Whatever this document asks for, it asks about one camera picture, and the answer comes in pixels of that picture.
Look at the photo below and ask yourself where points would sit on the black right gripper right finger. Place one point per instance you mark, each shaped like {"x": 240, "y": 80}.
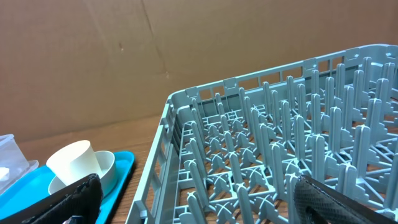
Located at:
{"x": 317, "y": 203}

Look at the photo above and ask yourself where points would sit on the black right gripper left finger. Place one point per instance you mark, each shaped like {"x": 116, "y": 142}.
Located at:
{"x": 79, "y": 202}

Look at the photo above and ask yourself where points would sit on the white paper cup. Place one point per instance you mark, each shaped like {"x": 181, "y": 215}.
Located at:
{"x": 74, "y": 161}

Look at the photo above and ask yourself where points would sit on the grey-green small saucer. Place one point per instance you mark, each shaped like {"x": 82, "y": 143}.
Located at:
{"x": 109, "y": 178}

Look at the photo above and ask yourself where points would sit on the grey dishwasher rack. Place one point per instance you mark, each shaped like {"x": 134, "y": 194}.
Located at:
{"x": 233, "y": 150}

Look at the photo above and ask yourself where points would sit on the teal plastic tray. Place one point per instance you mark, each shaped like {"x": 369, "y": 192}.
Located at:
{"x": 33, "y": 187}

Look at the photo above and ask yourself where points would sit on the clear plastic bin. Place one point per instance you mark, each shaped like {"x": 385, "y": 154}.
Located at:
{"x": 13, "y": 158}

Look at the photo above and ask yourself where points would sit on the white napkin in bin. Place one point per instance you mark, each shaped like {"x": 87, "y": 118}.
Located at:
{"x": 4, "y": 174}

